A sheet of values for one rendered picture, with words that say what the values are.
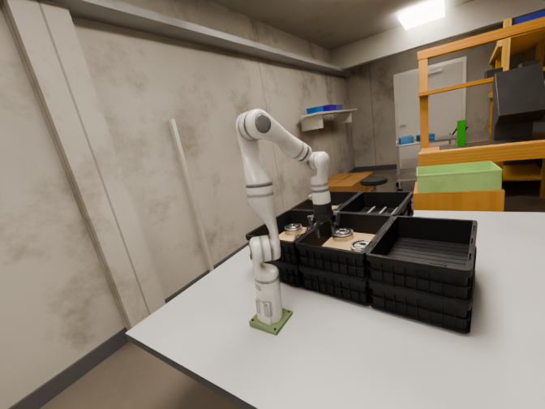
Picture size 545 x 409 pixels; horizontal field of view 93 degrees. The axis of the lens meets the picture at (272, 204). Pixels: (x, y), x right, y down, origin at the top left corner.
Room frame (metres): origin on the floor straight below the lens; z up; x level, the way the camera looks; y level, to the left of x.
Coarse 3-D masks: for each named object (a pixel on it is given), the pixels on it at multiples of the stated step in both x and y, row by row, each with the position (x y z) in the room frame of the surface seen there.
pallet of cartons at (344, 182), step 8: (336, 176) 4.85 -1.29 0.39; (344, 176) 4.72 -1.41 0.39; (352, 176) 4.59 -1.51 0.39; (360, 176) 4.47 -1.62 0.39; (368, 176) 4.46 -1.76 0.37; (328, 184) 4.29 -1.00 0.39; (336, 184) 4.19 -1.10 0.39; (344, 184) 4.09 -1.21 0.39; (352, 184) 3.99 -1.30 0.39; (360, 184) 4.18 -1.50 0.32
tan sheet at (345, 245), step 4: (356, 236) 1.18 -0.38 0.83; (360, 236) 1.17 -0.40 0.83; (364, 236) 1.16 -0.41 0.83; (368, 236) 1.15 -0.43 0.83; (372, 236) 1.14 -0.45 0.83; (328, 240) 1.19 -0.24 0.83; (332, 240) 1.18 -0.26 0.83; (352, 240) 1.14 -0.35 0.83; (356, 240) 1.13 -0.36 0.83; (324, 244) 1.15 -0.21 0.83; (328, 244) 1.14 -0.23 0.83; (332, 244) 1.14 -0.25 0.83; (336, 244) 1.13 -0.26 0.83; (340, 244) 1.12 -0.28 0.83; (344, 244) 1.11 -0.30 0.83; (348, 244) 1.11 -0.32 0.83; (340, 248) 1.08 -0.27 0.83; (344, 248) 1.07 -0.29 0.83; (348, 248) 1.07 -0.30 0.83
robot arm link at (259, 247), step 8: (256, 240) 0.83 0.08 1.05; (264, 240) 0.83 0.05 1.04; (256, 248) 0.81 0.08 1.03; (264, 248) 0.81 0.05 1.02; (256, 256) 0.80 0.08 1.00; (264, 256) 0.81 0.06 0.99; (256, 264) 0.80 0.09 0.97; (264, 264) 0.87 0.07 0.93; (256, 272) 0.81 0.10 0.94; (264, 272) 0.81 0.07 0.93; (272, 272) 0.83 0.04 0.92; (256, 280) 0.82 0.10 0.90; (264, 280) 0.81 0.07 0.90; (272, 280) 0.81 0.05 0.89
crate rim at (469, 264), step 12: (396, 216) 1.10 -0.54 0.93; (408, 216) 1.07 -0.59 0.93; (384, 228) 0.99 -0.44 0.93; (468, 252) 0.71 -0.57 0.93; (396, 264) 0.74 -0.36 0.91; (408, 264) 0.72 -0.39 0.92; (420, 264) 0.70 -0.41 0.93; (432, 264) 0.68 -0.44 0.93; (468, 264) 0.65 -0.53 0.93; (456, 276) 0.64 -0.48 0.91; (468, 276) 0.62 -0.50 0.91
